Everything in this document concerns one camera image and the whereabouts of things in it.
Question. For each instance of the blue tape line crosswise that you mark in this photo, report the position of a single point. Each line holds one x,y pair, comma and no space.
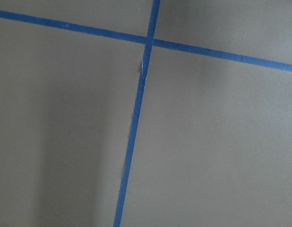
142,40

